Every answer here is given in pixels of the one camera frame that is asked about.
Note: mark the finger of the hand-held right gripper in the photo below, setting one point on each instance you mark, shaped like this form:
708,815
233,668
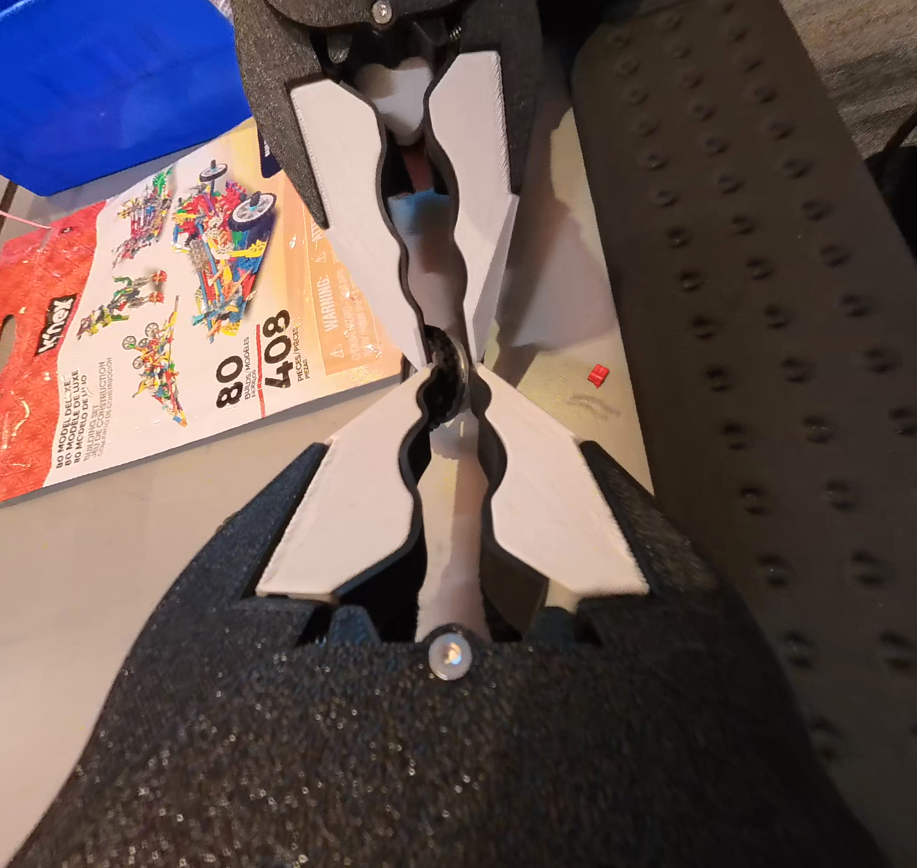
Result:
480,166
344,166

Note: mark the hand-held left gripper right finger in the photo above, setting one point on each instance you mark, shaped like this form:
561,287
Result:
559,517

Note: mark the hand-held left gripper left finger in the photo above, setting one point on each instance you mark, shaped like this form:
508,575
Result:
344,517

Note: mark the grey toy wheel black tire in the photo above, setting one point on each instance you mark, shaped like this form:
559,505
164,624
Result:
440,395

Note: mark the small red building piece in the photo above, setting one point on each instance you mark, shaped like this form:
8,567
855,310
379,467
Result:
598,375

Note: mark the blue plastic bin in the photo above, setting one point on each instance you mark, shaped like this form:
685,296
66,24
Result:
107,80

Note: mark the black perforated pad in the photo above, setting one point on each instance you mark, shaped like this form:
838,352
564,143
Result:
752,309

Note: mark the K'nex building set booklet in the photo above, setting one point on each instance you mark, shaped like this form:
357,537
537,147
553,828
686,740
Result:
71,295

